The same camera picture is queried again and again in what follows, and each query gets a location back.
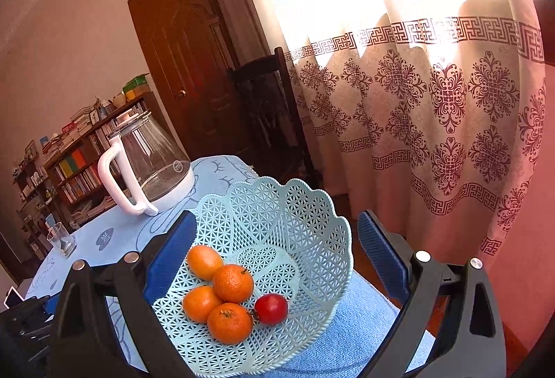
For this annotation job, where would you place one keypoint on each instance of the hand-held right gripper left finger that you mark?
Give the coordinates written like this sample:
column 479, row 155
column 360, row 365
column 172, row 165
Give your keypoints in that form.
column 173, row 252

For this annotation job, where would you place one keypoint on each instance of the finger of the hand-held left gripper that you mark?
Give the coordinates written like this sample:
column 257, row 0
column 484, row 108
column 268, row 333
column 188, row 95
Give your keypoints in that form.
column 51, row 300

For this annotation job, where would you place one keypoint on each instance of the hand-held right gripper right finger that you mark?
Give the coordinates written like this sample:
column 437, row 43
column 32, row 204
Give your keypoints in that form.
column 381, row 256

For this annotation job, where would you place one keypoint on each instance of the large oval orange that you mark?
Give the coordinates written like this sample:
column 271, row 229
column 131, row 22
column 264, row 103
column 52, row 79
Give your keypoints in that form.
column 203, row 263

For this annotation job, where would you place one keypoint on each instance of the smooth round orange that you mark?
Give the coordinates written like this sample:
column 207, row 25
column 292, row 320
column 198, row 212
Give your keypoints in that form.
column 198, row 303

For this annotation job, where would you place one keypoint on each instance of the bumpy orange tangerine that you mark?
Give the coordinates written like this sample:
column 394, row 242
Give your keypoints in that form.
column 232, row 283
column 230, row 323

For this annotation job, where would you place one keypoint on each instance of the light blue plastic lattice basket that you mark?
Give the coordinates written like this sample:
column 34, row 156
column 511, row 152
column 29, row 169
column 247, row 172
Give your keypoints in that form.
column 295, row 222

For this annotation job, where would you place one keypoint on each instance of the large red tomato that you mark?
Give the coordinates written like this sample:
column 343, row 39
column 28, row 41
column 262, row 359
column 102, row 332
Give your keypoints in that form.
column 272, row 308

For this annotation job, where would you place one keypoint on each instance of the white tablet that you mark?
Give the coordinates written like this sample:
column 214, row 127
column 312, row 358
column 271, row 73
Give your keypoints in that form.
column 13, row 298

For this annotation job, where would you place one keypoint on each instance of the clear glass cup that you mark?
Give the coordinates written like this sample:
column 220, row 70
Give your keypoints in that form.
column 65, row 245

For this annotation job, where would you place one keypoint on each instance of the cluttered wooden shelf unit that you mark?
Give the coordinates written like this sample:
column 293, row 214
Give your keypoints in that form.
column 30, row 187

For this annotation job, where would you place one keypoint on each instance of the rows of shelved books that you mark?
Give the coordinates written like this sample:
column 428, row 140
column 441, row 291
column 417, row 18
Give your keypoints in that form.
column 73, row 161

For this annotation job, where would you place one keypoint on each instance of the patterned cream curtain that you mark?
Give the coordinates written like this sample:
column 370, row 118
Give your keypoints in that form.
column 412, row 122

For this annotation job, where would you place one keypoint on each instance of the wooden bookcase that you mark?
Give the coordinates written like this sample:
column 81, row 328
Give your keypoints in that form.
column 86, row 137

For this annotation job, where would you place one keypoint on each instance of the stack of books atop bookcase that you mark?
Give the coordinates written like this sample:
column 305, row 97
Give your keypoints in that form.
column 73, row 128

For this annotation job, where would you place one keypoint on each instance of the small round ceramic pot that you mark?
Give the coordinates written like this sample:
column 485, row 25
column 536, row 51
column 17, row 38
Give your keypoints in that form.
column 119, row 100

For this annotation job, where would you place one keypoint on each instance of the green cardboard box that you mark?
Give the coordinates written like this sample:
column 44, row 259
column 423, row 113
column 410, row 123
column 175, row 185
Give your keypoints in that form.
column 136, row 85

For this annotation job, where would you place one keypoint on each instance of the brown wooden door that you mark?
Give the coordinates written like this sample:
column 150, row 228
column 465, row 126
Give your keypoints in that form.
column 186, row 57

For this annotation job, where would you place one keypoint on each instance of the dark wooden chair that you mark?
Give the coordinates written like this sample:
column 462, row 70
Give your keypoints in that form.
column 260, row 70

